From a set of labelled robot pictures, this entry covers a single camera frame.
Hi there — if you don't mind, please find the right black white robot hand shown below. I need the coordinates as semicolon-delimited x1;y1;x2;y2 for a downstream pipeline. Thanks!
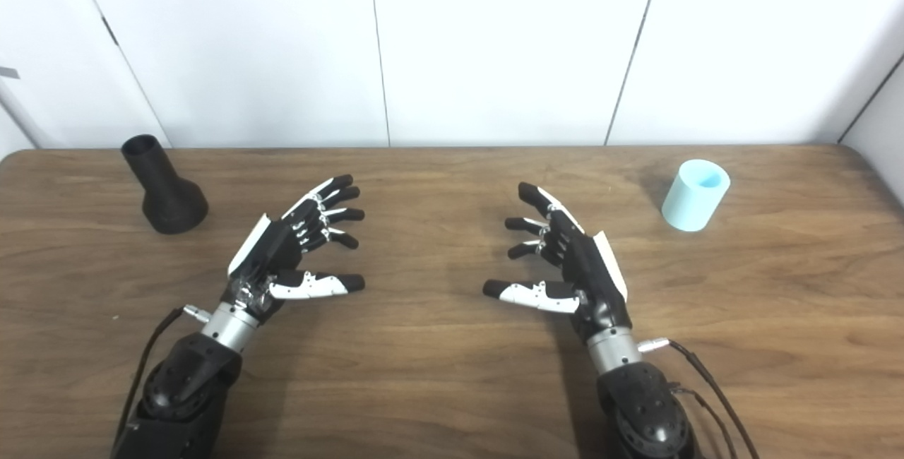
482;181;634;341

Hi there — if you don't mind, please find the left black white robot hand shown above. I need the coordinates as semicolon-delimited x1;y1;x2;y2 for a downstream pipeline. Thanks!
220;174;367;324

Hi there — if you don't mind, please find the black flared nozzle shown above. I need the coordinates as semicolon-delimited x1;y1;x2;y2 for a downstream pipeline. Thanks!
121;134;209;235

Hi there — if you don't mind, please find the light blue cylinder cup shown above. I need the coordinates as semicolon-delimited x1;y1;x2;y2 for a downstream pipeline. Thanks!
661;159;731;232

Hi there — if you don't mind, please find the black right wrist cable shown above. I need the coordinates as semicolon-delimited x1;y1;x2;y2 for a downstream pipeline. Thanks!
638;336;760;459

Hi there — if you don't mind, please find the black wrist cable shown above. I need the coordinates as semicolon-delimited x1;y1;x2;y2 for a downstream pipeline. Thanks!
638;336;760;459
113;306;213;446

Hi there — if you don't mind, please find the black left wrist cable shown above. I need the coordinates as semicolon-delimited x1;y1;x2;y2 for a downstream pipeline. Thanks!
113;306;213;446

